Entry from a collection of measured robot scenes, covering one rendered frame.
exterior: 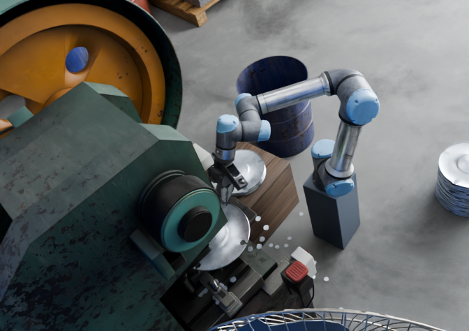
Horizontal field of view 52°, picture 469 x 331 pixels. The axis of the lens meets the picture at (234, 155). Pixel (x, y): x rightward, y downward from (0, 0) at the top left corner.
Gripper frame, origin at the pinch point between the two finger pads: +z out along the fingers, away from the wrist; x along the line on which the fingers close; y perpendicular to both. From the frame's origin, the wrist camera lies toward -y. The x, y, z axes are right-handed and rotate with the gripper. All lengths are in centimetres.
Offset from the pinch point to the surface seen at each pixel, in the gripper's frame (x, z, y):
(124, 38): 25, -61, 27
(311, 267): -15.1, 17.9, -34.2
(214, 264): 18.4, 9.9, -15.4
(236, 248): 9.7, 5.9, -17.3
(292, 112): -91, 5, 43
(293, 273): 3.6, 5.5, -38.8
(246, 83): -92, 2, 82
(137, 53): 20, -55, 27
